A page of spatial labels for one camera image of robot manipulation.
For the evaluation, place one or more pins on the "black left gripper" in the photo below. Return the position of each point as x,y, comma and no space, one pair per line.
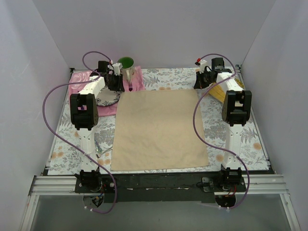
116,84

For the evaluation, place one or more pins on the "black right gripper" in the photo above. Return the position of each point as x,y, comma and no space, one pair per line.
200,82

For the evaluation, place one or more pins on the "beige cloth napkin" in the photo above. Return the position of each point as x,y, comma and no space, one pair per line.
158,129

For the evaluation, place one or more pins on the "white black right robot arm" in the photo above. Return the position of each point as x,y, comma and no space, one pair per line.
235,113

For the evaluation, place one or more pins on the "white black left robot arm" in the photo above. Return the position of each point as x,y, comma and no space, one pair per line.
85,117

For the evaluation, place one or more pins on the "green inside ceramic mug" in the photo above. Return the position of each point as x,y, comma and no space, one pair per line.
128,69

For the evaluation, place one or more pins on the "yellow woven bamboo tray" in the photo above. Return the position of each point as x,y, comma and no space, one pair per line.
219,91

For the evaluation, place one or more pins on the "purple fork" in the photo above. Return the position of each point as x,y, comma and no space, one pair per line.
130,87

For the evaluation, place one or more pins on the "floral ceramic plate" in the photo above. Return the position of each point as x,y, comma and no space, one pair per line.
107,97

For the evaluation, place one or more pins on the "pink cloth placemat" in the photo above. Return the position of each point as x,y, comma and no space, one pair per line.
137,84

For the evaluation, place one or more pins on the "iridescent spoon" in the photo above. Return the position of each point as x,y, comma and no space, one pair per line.
98,148

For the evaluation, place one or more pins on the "silver fork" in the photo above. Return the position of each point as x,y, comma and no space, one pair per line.
99,154

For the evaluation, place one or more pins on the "floral patterned table mat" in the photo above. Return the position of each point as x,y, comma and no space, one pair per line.
66,160

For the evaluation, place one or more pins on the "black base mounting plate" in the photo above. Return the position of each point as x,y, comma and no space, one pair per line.
158,187

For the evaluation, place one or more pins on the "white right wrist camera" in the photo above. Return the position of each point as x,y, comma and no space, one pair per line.
202,66

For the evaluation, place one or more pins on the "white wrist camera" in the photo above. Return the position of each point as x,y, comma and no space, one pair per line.
117,68
202,66

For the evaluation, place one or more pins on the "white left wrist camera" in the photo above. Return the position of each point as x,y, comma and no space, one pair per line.
117,68

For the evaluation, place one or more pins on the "aluminium frame rail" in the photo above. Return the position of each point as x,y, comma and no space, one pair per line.
256,183

